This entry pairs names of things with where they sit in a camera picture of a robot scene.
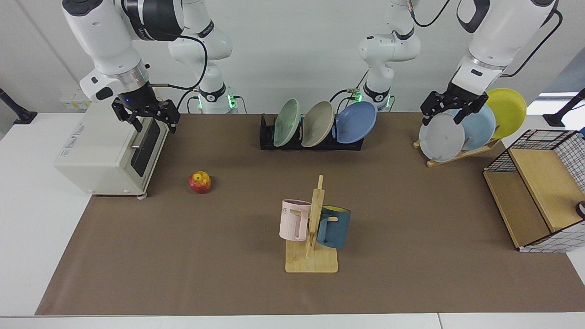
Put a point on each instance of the red yellow apple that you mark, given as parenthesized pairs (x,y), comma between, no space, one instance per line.
(200,183)

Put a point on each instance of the light blue plate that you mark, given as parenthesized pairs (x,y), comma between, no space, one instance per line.
(480,128)

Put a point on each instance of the grey white plate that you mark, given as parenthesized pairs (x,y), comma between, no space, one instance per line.
(441,139)

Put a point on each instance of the wooden plate rack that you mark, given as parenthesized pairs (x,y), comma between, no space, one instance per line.
(461,154)

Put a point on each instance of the yellow plate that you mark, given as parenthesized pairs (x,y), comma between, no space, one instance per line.
(507,112)

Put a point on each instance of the beige plate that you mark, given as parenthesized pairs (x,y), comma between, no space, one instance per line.
(317,123)

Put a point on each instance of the black dish rack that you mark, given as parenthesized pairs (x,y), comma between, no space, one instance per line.
(315,145)

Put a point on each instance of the pale green plate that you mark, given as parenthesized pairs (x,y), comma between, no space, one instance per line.
(287,122)

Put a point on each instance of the pale toaster oven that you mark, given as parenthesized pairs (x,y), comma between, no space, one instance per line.
(100,155)

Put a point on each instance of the black stand foot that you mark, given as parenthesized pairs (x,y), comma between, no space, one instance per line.
(20,116)
(555,119)

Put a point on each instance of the brown table cloth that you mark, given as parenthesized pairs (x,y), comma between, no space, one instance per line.
(411,228)

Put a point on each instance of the dark blue cup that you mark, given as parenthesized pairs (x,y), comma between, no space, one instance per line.
(336,228)

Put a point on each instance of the dark round item in basket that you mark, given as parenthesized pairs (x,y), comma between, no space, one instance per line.
(582,209)

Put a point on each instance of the pink cup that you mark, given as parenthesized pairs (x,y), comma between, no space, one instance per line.
(292,224)

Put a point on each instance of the wooden cup stand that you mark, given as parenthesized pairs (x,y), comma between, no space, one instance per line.
(311,261)

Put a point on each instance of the white wall socket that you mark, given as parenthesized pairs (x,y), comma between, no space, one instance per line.
(73,98)

